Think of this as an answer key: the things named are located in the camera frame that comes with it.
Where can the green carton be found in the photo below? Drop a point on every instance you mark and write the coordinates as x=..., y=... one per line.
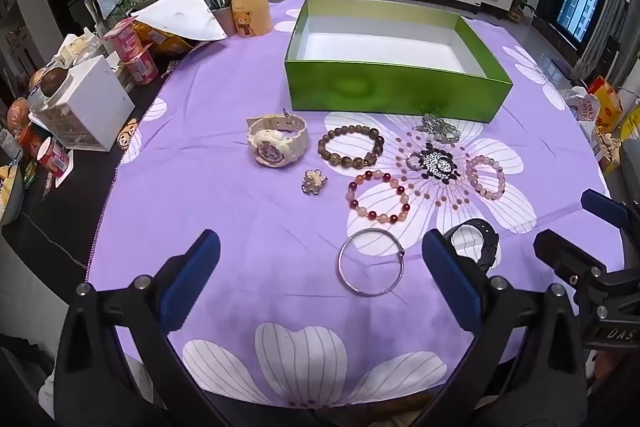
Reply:
x=120, y=14

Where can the white drawer box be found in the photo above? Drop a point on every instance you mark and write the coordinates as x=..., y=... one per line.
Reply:
x=100, y=97

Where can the bear shaped coaster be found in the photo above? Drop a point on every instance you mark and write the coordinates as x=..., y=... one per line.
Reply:
x=127, y=134

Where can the small potted plant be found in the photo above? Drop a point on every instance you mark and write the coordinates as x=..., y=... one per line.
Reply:
x=520, y=9

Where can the orange yellow bag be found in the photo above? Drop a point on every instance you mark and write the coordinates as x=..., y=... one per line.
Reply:
x=607, y=104

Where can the silver bangle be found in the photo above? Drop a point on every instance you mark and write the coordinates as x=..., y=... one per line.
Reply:
x=370, y=293

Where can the black wrist watch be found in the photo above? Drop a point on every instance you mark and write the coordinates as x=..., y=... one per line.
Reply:
x=487, y=247

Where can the cream wrist watch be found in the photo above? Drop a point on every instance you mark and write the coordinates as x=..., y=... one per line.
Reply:
x=270, y=149

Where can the white paper sheet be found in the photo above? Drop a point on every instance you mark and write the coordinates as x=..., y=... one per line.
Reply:
x=175, y=19

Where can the pink yogurt cup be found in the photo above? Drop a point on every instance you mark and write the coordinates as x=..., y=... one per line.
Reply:
x=142, y=67
x=125, y=39

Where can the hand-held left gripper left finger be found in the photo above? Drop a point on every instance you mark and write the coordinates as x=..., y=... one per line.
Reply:
x=192, y=277

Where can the purple floral tablecloth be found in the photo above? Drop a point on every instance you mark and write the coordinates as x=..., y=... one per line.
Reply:
x=225, y=217

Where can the yellow snack bag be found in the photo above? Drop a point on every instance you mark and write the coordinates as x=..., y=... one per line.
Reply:
x=160, y=41

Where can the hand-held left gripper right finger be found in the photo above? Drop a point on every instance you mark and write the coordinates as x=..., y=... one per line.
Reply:
x=450, y=279

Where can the red yogurt cup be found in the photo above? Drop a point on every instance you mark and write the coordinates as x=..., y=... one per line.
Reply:
x=55, y=157

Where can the tan bear bottle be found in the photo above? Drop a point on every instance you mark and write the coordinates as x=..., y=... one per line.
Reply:
x=248, y=12

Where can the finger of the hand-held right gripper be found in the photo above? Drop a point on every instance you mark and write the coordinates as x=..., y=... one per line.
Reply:
x=602, y=207
x=560, y=249

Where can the brown round fruit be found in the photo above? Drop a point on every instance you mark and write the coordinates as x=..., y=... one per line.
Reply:
x=52, y=82

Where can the white plastic bag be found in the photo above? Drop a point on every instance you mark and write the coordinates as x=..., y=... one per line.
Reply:
x=580, y=104

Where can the metal bowl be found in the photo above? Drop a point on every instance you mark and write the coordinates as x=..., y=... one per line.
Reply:
x=10, y=197

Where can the green cardboard box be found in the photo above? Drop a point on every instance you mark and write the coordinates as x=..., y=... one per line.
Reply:
x=390, y=92

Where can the silver flower brooch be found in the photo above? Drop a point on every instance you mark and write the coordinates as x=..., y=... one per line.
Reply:
x=313, y=182

